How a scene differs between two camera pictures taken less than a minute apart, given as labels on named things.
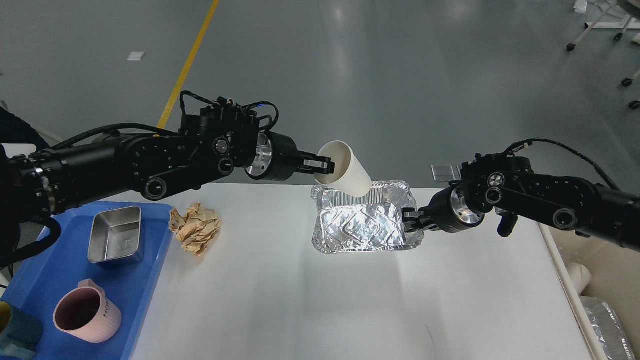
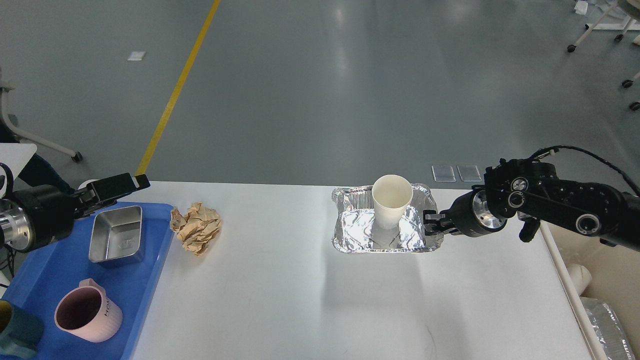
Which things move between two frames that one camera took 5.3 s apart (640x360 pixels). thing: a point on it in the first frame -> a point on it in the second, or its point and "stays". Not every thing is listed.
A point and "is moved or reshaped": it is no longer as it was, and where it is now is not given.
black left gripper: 278,158 -> 31,217
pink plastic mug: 85,313 stays
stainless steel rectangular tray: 115,234 stays
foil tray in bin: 608,329 stays
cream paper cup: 349,179 -> 392,194
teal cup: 20,332 stays
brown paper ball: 196,228 stays
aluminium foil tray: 345,223 is moved or reshaped
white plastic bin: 615,280 stays
